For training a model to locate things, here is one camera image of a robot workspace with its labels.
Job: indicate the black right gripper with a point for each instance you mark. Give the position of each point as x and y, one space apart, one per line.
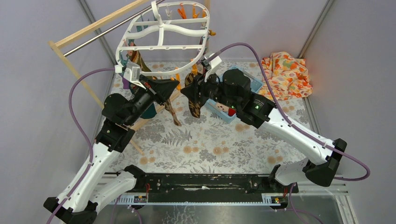
199 85

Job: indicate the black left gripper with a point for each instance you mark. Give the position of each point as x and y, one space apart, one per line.
152 90

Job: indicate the brown argyle sock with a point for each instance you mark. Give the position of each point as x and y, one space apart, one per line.
192 91
168 107

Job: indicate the orange clothespin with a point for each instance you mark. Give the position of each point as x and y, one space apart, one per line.
177 77
194 69
181 12

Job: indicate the red sock with bear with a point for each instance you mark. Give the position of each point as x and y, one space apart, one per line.
224 109

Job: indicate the white plastic clip hanger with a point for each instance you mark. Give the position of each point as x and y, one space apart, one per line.
162 29

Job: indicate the purple yellow striped sock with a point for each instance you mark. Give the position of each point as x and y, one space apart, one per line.
126 84

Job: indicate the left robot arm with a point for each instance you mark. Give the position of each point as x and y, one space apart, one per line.
81 201

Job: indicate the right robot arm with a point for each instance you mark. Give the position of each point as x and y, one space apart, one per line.
233 90

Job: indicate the dark green sock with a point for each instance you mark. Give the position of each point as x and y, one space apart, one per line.
149 113

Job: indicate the olive orange sock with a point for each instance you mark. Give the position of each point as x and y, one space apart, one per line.
135 57

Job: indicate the floral patterned table mat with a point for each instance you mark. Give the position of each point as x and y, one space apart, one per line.
203 145

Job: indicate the light blue plastic basket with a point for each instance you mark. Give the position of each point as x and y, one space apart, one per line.
255 85

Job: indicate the metal hanging rod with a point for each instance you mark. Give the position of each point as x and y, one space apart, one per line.
102 34

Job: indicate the floral orange cloth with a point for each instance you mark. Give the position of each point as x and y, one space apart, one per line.
288 76

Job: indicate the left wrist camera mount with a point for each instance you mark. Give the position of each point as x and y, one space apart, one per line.
131 72

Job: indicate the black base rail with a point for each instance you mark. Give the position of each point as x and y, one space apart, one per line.
208 188

